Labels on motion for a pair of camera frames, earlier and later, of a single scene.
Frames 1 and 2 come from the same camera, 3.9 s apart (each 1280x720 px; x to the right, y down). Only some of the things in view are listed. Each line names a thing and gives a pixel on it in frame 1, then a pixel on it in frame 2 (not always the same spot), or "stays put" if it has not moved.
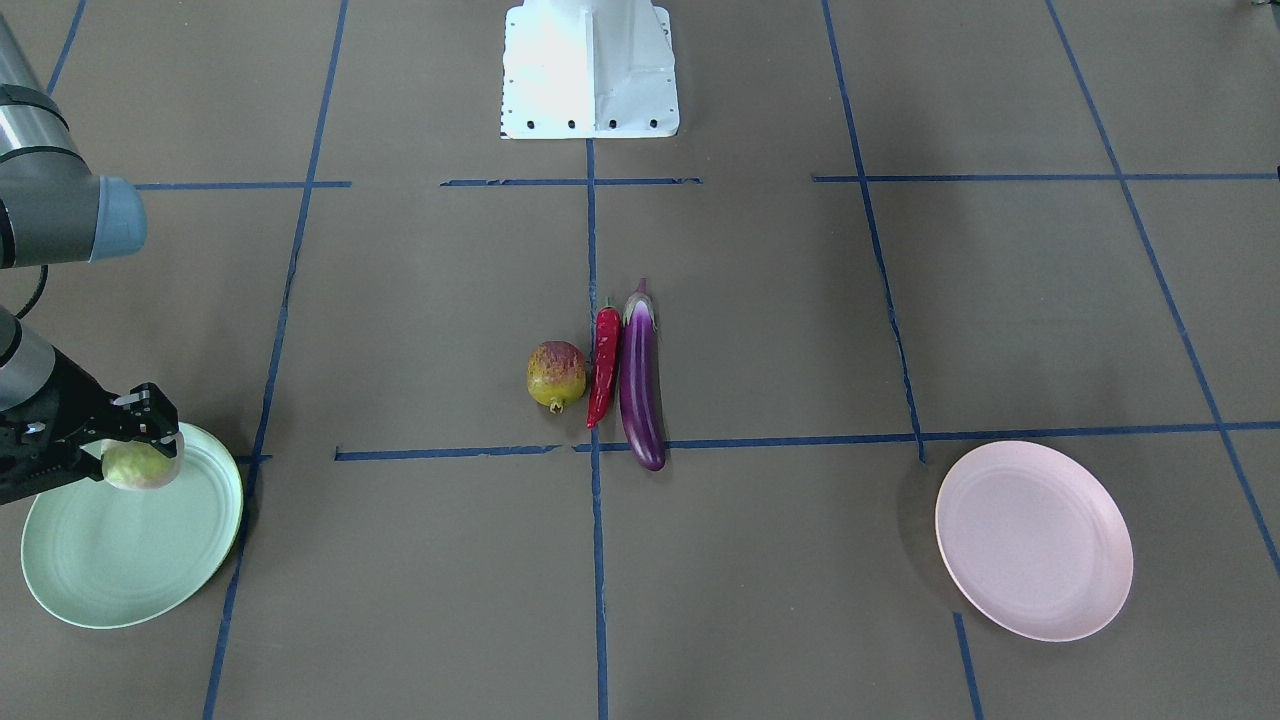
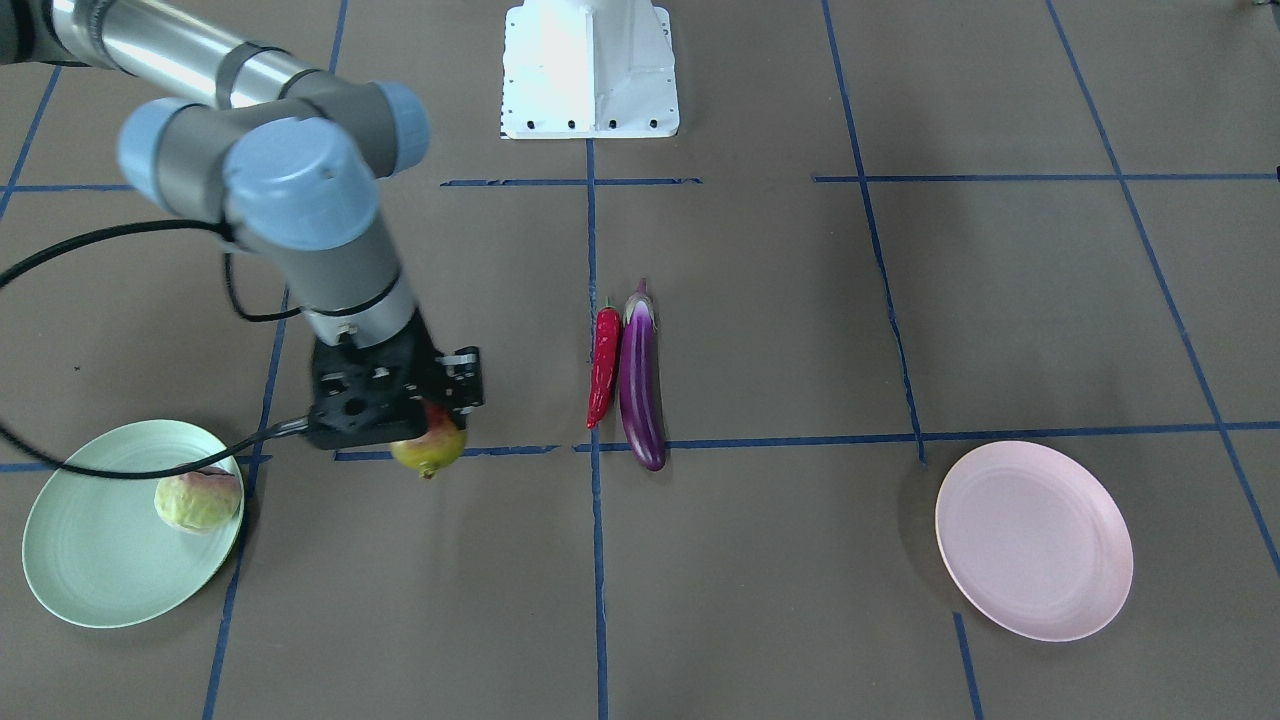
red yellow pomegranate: [556, 374] to [440, 446]
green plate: [100, 556] stays put
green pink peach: [140, 465] to [199, 502]
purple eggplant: [641, 380] stays put
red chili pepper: [606, 356] stays put
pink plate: [1034, 540] stays put
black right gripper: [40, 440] to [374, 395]
